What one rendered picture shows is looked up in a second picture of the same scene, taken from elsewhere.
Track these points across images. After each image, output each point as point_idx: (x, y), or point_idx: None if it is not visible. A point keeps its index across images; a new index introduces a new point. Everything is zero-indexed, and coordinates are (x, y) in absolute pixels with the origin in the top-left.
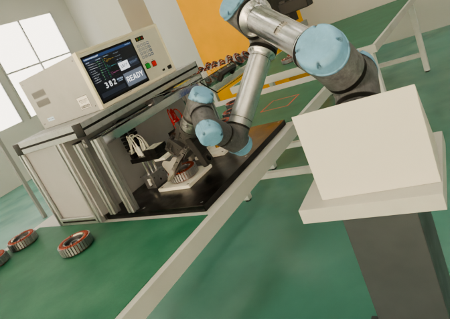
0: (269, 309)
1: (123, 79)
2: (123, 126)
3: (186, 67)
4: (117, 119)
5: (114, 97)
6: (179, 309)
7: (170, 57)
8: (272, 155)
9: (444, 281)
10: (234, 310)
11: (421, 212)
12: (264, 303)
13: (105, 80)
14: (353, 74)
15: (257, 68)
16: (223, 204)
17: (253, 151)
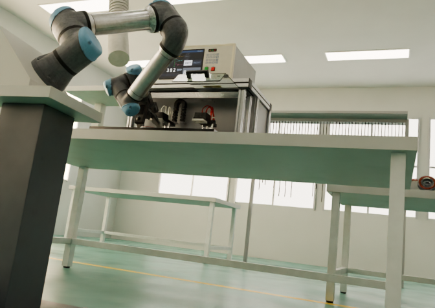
0: (159, 303)
1: (181, 70)
2: (153, 93)
3: (235, 79)
4: (186, 101)
5: (167, 78)
6: (193, 292)
7: (231, 70)
8: (156, 134)
9: (1, 193)
10: (171, 298)
11: (7, 121)
12: (169, 303)
13: (169, 66)
14: (55, 35)
15: (151, 57)
16: (89, 129)
17: (153, 127)
